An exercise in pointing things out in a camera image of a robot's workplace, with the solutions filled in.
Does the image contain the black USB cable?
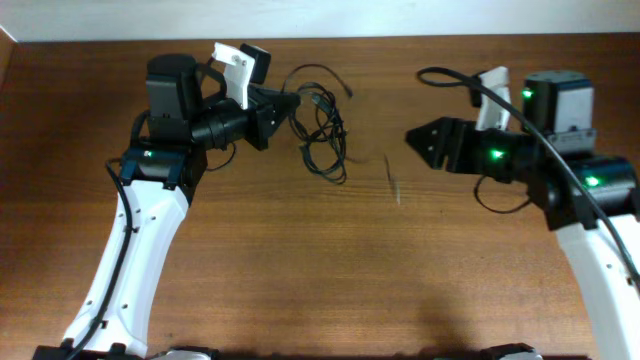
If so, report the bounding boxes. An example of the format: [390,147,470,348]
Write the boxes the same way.
[280,63,354,186]

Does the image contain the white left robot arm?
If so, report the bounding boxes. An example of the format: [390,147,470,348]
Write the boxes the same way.
[34,44,300,359]

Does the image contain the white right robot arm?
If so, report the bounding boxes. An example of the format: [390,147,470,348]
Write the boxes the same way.
[405,67,639,359]

